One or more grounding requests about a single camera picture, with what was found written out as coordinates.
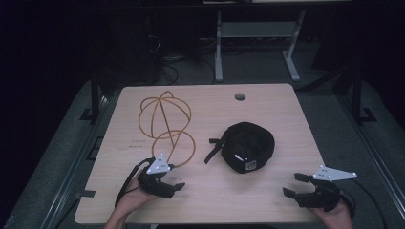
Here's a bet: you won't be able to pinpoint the aluminium floor rail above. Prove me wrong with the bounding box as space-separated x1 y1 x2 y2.
336 94 405 221
37 91 122 229

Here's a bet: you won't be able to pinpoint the black metal post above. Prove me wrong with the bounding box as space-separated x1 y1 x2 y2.
78 67 101 126
351 66 378 126

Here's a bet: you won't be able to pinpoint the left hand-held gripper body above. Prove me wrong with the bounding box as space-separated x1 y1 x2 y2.
137 153 177 199

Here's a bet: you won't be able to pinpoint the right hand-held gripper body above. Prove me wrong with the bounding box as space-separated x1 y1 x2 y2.
295 164 358 213

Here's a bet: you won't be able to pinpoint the person's right hand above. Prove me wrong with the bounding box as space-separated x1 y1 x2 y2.
309 202 354 229

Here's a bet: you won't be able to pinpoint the grey metal desk frame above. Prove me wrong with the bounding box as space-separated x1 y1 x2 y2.
214 10 308 84

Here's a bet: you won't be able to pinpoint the gold wire hat stand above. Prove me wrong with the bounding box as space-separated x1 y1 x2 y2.
138 91 197 169

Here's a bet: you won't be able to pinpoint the black table edge clamp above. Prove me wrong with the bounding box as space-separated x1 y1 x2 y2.
74 189 96 200

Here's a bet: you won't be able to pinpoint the person's left hand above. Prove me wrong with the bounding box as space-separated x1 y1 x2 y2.
116 170 160 221

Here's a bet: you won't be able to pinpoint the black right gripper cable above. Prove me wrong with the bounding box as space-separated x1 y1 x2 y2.
338 178 388 229

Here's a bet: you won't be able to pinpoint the black baseball cap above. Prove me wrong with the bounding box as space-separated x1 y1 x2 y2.
203 121 276 175

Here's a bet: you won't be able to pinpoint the black floor cables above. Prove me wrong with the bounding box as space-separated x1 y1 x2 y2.
158 54 218 87

